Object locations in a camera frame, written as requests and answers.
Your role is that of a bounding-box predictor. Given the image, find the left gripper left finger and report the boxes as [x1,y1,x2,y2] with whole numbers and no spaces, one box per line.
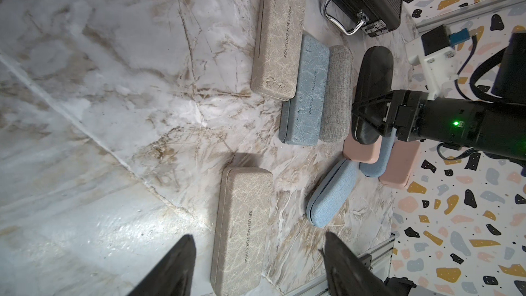
[129,234,197,296]

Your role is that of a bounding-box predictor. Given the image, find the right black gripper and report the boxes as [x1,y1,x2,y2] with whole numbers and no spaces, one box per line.
[352,90,428,142]

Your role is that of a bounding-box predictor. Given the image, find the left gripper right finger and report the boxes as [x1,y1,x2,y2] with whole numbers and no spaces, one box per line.
[321,232,393,296]

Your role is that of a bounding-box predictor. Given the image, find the black case beige lining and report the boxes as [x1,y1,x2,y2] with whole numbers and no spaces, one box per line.
[353,46,394,145]

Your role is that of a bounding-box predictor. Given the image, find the beige case with brown glasses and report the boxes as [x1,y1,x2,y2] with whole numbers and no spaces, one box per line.
[319,45,352,143]

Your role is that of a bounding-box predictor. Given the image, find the blue case with pink glasses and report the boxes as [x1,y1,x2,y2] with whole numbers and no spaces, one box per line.
[305,158,359,228]

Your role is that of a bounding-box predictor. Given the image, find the grey case mint lining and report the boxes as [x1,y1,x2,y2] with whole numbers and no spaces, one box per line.
[278,34,330,147]

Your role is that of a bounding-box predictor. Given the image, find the mint green glasses case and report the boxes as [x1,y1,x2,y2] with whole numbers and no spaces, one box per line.
[210,167,274,295]

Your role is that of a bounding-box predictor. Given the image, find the pink glasses case grey lining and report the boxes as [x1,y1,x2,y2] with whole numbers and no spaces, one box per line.
[342,134,382,164]

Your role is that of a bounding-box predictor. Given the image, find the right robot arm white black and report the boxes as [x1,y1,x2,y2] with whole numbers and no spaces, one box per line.
[351,32,525,167]

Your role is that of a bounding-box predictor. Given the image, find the aluminium front rail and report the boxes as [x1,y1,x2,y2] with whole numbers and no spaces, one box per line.
[288,242,395,295]

